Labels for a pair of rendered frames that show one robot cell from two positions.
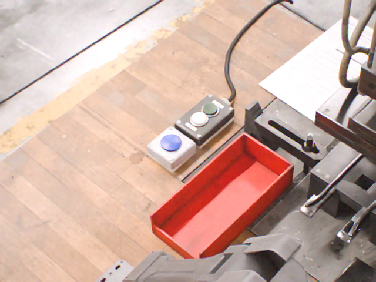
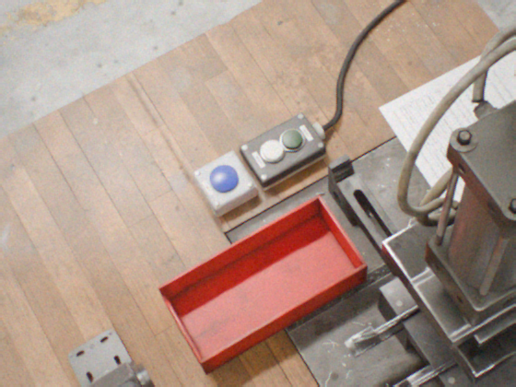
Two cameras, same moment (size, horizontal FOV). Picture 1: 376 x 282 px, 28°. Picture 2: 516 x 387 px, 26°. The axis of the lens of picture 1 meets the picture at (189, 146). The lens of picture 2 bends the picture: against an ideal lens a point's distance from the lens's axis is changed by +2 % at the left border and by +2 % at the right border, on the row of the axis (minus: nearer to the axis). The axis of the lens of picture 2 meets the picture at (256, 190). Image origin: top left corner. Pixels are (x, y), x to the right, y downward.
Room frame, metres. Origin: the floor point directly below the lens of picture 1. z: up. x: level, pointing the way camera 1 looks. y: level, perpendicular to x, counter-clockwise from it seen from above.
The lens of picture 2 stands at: (0.35, -0.24, 2.33)
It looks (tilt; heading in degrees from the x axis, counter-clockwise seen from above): 66 degrees down; 22
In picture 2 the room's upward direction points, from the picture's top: 9 degrees counter-clockwise
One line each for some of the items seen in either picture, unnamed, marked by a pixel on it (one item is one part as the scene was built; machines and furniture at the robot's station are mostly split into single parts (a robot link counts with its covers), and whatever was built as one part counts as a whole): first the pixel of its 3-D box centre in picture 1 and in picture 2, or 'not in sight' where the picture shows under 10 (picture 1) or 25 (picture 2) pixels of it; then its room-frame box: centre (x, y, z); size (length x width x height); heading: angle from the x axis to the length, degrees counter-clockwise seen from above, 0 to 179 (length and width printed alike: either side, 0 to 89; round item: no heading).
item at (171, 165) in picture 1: (171, 153); (226, 187); (0.93, 0.03, 0.90); 0.07 x 0.07 x 0.06; 44
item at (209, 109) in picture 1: (210, 111); (292, 141); (1.00, -0.05, 0.93); 0.03 x 0.03 x 0.02
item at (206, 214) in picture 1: (223, 198); (263, 283); (0.79, -0.05, 0.93); 0.25 x 0.12 x 0.06; 134
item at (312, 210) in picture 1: (318, 200); (374, 334); (0.74, -0.21, 0.98); 0.07 x 0.02 x 0.01; 134
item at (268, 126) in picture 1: (290, 144); (377, 228); (0.89, -0.19, 0.95); 0.15 x 0.03 x 0.10; 44
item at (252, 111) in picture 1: (262, 127); (349, 191); (0.94, -0.14, 0.95); 0.06 x 0.03 x 0.09; 44
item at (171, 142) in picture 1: (171, 144); (224, 180); (0.93, 0.03, 0.93); 0.04 x 0.04 x 0.02
